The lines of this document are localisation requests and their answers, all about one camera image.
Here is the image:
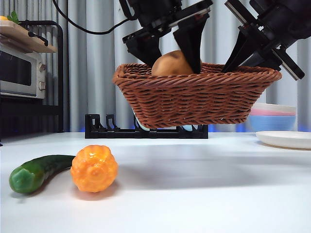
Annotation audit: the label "tan potato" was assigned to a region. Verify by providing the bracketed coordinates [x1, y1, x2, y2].
[152, 50, 195, 76]

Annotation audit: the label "brown wicker basket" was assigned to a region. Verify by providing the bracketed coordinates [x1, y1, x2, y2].
[112, 62, 282, 129]

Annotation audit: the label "orange corn cob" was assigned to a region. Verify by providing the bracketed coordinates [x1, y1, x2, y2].
[70, 145, 119, 193]

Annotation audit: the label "green cucumber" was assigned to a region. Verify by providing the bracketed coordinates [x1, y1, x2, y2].
[9, 154, 76, 194]

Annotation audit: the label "cream bowl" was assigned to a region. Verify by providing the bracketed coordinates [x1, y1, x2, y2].
[252, 102, 297, 115]

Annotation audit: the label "pink bowl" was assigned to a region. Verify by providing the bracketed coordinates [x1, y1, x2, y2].
[250, 109, 296, 117]

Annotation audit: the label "grey curtain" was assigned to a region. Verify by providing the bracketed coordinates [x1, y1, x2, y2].
[0, 0, 311, 133]

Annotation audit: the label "blue bowl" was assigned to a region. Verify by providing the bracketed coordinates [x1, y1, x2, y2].
[248, 115, 296, 133]

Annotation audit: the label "pale green plate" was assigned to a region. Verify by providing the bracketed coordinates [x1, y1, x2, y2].
[135, 115, 149, 131]

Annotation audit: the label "cream white plate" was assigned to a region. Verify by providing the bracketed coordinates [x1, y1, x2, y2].
[256, 131, 311, 150]

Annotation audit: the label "black dish rack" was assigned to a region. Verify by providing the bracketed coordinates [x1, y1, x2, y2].
[85, 113, 209, 139]

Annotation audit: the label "wooden cutting board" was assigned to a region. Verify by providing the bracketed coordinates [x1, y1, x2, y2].
[0, 20, 58, 53]

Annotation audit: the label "silver toaster oven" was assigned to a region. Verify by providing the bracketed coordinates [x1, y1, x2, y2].
[0, 43, 47, 100]

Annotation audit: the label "green leaves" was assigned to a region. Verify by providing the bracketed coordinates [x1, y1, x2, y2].
[6, 11, 20, 25]

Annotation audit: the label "black cable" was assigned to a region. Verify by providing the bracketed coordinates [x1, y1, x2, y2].
[52, 0, 139, 34]

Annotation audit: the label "black metal shelf frame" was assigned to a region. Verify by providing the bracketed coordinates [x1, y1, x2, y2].
[0, 20, 64, 145]

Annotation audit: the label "black board handle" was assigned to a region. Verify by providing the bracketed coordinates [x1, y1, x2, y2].
[28, 31, 50, 47]

